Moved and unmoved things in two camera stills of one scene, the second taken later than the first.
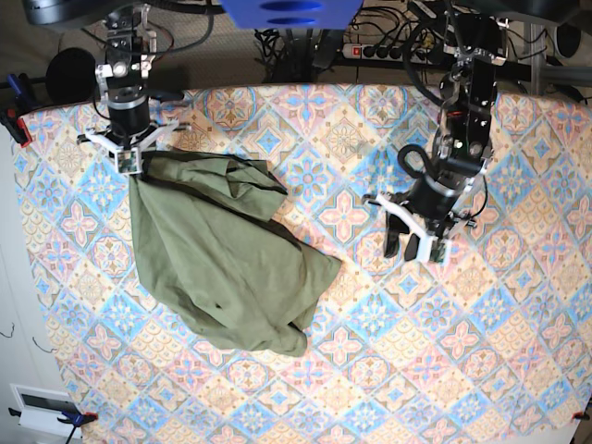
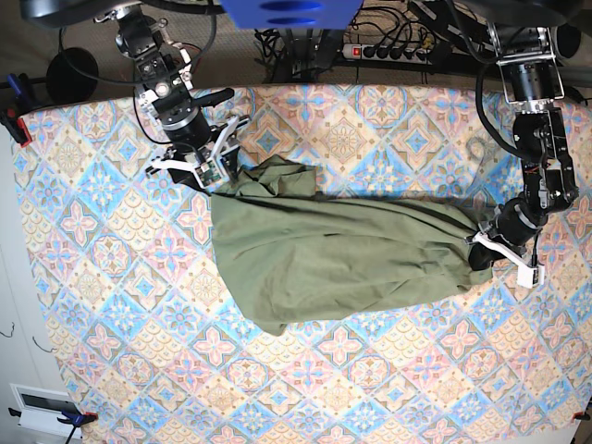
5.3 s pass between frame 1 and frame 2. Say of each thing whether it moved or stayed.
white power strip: stayed
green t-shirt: moved
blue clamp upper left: stayed
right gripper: moved
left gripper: moved
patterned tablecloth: stayed
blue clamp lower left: stayed
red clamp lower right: stayed
